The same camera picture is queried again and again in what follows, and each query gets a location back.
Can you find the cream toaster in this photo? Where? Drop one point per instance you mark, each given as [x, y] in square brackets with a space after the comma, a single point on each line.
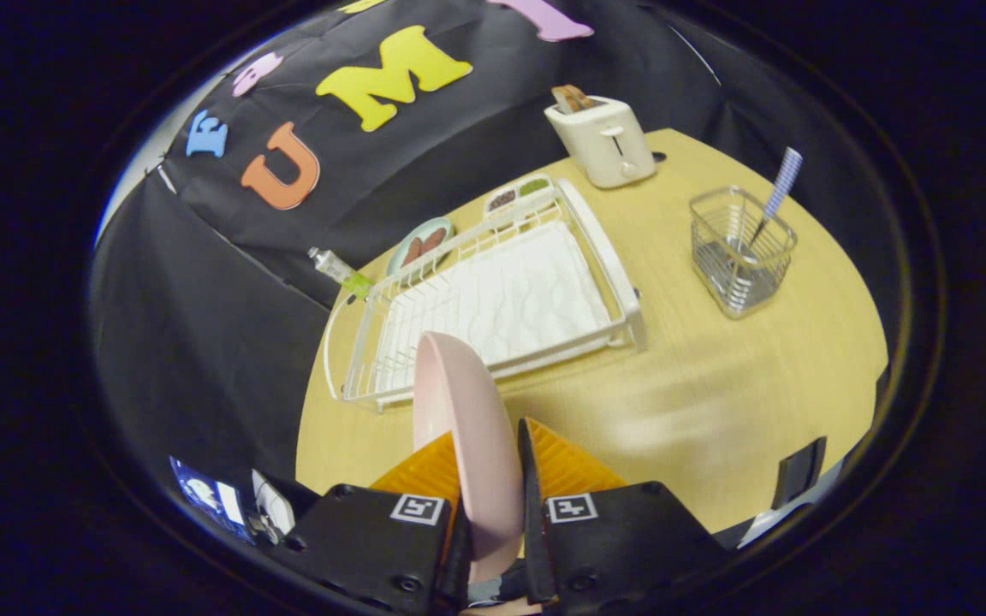
[604, 141]

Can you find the brown sausage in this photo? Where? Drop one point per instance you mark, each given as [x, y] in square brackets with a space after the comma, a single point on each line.
[435, 239]
[412, 253]

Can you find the pale green plate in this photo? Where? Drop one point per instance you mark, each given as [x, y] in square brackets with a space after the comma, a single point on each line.
[399, 261]

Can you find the pink plate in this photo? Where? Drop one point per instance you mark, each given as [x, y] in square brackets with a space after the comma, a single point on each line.
[467, 428]

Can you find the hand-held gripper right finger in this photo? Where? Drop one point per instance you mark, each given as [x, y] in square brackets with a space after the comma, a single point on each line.
[532, 547]

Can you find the white divided food tray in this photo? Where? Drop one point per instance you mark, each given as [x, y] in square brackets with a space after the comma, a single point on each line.
[517, 195]

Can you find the clear bottle with green liquid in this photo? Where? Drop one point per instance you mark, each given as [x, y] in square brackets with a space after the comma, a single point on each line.
[339, 269]

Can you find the brown toast slice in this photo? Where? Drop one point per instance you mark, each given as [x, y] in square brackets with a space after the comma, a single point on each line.
[573, 98]

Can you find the blue lit screen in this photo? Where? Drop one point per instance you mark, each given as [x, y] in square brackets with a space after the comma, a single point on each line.
[202, 496]

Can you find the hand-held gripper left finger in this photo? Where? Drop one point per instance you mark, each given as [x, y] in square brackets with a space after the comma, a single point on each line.
[365, 547]

